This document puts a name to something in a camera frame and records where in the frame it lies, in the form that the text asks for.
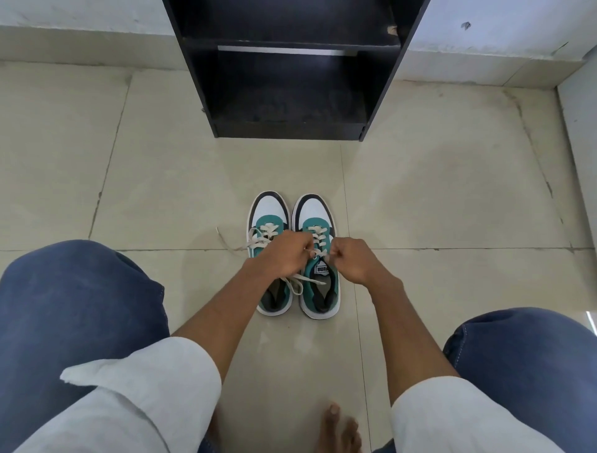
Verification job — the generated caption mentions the person's left hand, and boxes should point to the person's left hand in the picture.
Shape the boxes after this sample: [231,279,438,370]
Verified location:
[243,231,315,283]

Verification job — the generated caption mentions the person's right hand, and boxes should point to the person's right hand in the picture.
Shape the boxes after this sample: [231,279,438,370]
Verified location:
[327,237,404,293]

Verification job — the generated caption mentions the white shoelace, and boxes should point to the white shoelace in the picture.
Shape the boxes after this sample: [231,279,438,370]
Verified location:
[216,224,281,255]
[279,225,334,297]

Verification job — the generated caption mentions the person's right forearm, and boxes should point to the person's right forearm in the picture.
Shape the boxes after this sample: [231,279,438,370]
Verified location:
[368,276,462,403]

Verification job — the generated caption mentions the person's left forearm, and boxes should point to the person's left forearm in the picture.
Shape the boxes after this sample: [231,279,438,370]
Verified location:
[170,260,283,386]

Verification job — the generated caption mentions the teal white sneaker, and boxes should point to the teal white sneaker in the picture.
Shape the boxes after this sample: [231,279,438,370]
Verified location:
[291,193,341,321]
[246,190,294,317]

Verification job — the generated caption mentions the black wooden shoe rack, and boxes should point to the black wooden shoe rack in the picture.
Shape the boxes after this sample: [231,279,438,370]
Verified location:
[162,0,431,142]

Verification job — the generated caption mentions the person's bare right foot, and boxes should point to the person's bare right foot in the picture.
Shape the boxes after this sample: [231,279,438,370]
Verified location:
[321,403,363,453]

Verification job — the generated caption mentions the white right shirt sleeve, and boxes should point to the white right shirt sleeve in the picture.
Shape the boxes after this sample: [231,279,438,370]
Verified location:
[389,373,568,453]

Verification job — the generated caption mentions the white shirt sleeve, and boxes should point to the white shirt sleeve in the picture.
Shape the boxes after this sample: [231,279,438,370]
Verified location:
[14,336,223,453]
[389,373,568,453]

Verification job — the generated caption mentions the person's right leg blue jeans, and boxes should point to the person's right leg blue jeans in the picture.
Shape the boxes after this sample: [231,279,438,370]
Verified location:
[442,307,597,453]

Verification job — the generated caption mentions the person's leg blue jeans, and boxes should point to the person's leg blue jeans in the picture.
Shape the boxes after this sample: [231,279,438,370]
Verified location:
[0,239,170,453]
[442,307,597,453]

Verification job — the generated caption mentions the white left shirt sleeve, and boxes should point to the white left shirt sleeve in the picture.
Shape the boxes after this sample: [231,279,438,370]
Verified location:
[14,336,223,453]

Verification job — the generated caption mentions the person's left leg blue jeans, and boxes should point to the person's left leg blue jeans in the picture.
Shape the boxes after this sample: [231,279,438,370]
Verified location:
[0,239,170,453]

